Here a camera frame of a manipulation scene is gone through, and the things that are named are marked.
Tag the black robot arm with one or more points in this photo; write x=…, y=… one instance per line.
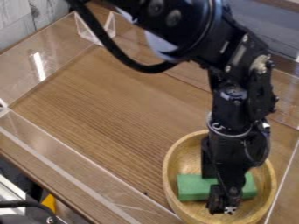
x=197, y=30

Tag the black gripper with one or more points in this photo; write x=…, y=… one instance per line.
x=228, y=154

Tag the light wooden bowl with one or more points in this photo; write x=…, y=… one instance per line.
x=182, y=160

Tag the clear acrylic front wall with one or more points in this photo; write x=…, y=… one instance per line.
x=86, y=187

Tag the green rectangular block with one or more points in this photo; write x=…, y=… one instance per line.
x=193, y=187

